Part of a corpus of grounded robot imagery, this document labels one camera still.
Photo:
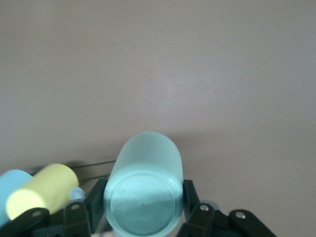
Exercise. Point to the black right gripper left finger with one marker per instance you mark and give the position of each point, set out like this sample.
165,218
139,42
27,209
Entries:
84,214

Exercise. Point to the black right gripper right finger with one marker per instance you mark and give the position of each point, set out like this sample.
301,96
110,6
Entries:
195,217

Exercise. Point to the mint green plastic cup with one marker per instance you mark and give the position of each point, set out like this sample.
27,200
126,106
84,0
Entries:
143,187

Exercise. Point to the light blue plastic cup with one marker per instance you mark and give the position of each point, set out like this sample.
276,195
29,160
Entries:
12,187

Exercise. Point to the yellow plastic cup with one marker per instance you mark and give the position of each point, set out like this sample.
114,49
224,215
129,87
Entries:
42,190

